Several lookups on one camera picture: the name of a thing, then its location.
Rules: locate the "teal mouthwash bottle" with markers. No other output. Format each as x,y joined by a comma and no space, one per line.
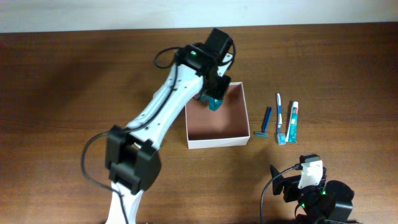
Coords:
212,103

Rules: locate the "white square cardboard box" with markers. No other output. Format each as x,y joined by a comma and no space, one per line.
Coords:
227,126

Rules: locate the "blue disposable razor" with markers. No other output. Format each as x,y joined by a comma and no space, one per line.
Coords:
263,133

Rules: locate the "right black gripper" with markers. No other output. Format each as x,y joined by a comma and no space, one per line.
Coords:
286,183

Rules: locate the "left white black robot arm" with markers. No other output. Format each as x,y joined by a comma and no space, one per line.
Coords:
132,153

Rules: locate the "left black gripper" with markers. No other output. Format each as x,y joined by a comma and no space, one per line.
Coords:
219,87

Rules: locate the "teal white toothpaste tube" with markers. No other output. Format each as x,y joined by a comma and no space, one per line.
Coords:
292,128

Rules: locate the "blue white toothbrush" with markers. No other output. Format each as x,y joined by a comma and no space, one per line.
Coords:
280,134

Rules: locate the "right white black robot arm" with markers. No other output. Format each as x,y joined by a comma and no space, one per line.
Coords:
327,202

